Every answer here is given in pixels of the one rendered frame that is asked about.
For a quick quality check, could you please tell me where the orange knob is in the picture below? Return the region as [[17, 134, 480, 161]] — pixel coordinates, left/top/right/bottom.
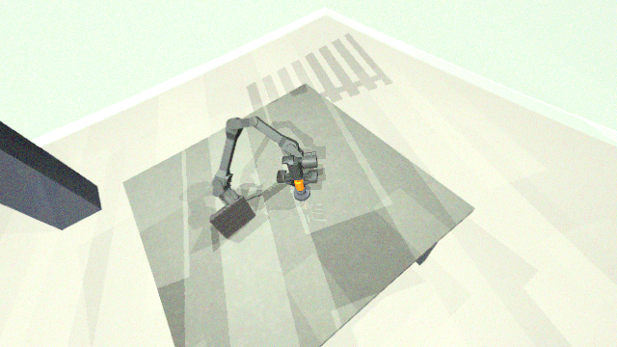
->
[[294, 179, 305, 191]]

